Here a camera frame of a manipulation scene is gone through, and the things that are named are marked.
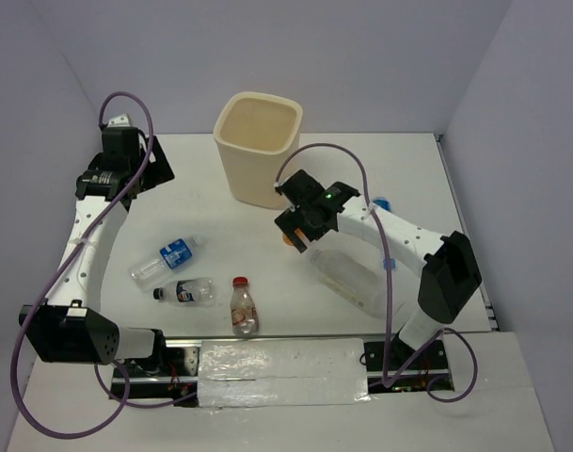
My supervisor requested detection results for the blue label clear bottle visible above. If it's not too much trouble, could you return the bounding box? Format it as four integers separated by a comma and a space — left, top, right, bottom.
128, 236, 204, 290

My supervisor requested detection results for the silver foil tape cover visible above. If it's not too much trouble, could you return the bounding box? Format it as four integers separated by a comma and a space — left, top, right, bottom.
197, 338, 371, 408

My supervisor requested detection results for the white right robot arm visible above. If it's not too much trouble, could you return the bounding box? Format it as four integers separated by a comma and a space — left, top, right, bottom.
275, 170, 483, 368

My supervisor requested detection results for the dark label clear bottle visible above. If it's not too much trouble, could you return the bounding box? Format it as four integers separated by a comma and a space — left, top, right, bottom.
152, 278, 215, 307

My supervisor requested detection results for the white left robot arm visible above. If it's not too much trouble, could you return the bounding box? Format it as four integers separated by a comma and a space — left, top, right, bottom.
26, 114, 174, 376

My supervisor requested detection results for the small orange bottle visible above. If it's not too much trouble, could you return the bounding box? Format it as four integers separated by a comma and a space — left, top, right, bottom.
282, 234, 294, 247

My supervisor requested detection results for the large clear white-cap bottle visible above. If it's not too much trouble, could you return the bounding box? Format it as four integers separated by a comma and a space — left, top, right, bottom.
309, 250, 387, 319

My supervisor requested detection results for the cream plastic bin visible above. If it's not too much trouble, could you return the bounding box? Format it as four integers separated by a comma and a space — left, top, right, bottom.
213, 91, 303, 209

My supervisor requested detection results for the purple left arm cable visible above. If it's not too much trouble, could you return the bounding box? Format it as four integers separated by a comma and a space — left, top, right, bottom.
8, 91, 198, 440

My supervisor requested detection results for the blue label water bottle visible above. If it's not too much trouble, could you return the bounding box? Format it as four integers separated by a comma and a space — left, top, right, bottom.
373, 197, 391, 212

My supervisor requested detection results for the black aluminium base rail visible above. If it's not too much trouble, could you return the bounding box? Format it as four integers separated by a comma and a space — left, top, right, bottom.
108, 334, 454, 409

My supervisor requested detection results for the red cap clear bottle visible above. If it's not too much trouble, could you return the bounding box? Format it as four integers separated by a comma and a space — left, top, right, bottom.
230, 277, 259, 336

